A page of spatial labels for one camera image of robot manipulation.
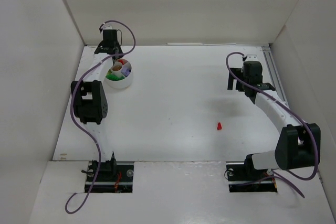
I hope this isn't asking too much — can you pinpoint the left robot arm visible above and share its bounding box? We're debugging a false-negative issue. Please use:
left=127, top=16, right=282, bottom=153
left=70, top=27, right=122, bottom=173

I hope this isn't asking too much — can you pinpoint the orange lego brick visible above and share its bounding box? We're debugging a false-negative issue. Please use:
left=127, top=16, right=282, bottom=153
left=111, top=65, right=122, bottom=71

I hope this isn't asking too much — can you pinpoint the dark green lego plate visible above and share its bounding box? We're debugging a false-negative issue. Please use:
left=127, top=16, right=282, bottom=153
left=106, top=74, right=124, bottom=81

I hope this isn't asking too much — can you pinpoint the white round divided container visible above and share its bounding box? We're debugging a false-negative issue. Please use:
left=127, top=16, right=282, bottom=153
left=105, top=61, right=133, bottom=89

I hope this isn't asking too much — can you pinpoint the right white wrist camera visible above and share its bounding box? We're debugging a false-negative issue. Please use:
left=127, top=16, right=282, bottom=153
left=242, top=54, right=258, bottom=62

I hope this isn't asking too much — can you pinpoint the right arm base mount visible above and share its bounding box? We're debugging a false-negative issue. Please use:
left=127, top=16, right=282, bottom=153
left=224, top=154, right=278, bottom=193

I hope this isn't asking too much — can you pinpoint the purple lego assembly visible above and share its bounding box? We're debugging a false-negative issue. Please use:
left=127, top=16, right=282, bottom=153
left=121, top=67, right=131, bottom=77

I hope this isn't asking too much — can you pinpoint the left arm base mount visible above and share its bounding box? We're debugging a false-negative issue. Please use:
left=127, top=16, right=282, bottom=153
left=91, top=162, right=134, bottom=194

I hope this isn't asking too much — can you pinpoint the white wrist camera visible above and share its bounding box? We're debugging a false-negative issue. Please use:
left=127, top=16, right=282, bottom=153
left=242, top=54, right=258, bottom=62
left=99, top=23, right=113, bottom=32

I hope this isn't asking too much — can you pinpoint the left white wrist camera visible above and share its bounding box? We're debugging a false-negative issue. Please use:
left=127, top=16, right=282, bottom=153
left=99, top=23, right=113, bottom=32

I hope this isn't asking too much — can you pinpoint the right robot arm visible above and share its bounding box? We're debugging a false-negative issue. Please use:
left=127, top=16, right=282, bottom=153
left=228, top=61, right=321, bottom=170

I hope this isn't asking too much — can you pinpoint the red lego slope piece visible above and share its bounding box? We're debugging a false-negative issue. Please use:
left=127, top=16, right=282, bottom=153
left=217, top=122, right=222, bottom=130

